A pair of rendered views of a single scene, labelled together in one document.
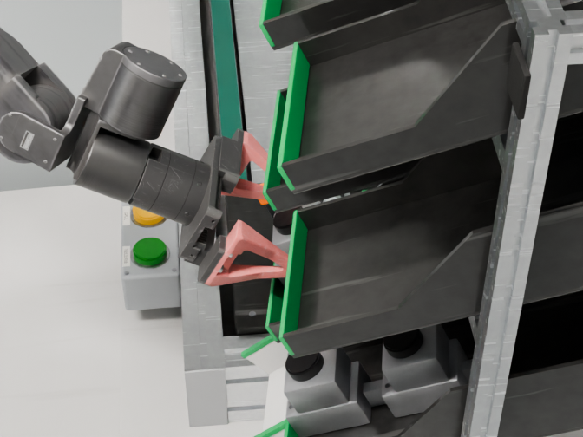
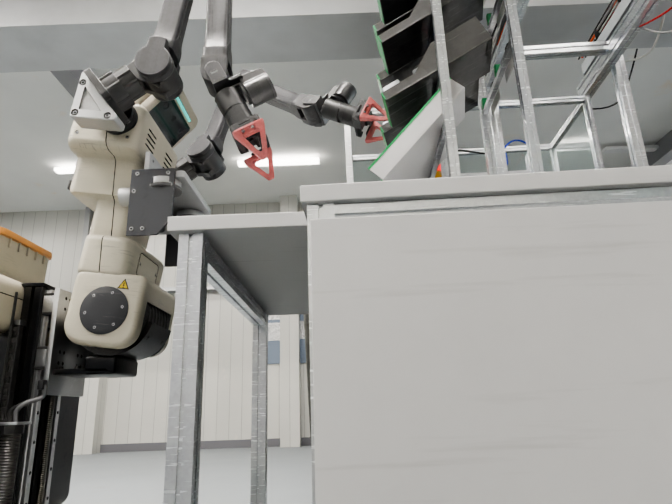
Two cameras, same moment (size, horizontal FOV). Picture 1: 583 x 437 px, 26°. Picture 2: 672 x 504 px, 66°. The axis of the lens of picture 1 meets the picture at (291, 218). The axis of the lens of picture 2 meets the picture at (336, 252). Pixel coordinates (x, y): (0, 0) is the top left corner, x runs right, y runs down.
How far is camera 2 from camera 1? 1.61 m
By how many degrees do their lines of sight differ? 62
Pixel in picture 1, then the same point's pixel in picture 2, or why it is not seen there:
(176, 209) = (351, 110)
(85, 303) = not seen: hidden behind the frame
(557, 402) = (464, 38)
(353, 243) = (401, 58)
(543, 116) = not seen: outside the picture
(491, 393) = (438, 19)
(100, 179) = (329, 103)
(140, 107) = (342, 88)
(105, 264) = not seen: hidden behind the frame
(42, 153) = (313, 100)
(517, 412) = (452, 45)
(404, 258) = (414, 42)
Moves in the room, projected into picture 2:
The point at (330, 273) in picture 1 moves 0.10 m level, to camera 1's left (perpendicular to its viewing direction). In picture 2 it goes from (394, 55) to (355, 60)
